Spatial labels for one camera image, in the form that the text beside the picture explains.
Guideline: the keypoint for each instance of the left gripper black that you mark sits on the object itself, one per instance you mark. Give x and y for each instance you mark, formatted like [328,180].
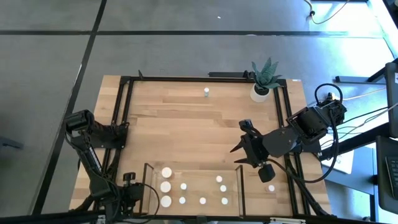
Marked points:
[134,192]

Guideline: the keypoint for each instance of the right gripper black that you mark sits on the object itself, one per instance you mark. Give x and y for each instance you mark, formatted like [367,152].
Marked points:
[255,149]

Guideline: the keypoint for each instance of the large pill bottle white cap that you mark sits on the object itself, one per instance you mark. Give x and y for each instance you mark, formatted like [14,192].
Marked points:
[165,201]
[165,186]

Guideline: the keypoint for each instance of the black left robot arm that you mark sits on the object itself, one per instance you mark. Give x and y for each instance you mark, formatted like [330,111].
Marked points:
[93,161]

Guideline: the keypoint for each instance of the clear acrylic shelf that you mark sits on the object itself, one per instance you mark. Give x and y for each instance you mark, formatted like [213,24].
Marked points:
[202,174]

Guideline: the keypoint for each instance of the green plant in white pot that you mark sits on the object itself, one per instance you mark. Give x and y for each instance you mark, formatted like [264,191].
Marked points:
[264,77]

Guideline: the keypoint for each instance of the black crossbar with silver brackets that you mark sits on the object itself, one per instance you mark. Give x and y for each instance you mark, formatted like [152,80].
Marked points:
[46,219]

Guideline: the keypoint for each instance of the white paper sheet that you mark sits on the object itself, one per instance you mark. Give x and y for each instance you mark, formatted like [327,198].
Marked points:
[342,163]

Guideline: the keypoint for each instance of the black diagonal desk beam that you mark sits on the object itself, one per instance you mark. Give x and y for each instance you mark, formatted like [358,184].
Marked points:
[354,141]

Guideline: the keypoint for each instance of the grey side table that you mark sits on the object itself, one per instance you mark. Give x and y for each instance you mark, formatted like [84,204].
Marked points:
[351,183]

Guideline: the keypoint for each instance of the dark grey floor object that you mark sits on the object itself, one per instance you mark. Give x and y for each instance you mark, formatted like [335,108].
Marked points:
[9,143]

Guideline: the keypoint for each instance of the black desk foot bar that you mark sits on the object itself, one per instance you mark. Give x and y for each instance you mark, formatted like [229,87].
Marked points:
[357,79]

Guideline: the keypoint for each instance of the black laptop keyboard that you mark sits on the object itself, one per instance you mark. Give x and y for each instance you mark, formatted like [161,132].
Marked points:
[388,174]

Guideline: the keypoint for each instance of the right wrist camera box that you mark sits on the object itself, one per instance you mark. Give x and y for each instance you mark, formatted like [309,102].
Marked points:
[266,173]

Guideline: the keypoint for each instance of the black aluminium table frame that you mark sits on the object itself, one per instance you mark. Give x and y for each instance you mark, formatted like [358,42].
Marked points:
[186,79]

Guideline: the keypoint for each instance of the small black bracket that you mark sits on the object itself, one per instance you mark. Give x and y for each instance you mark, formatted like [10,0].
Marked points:
[140,74]

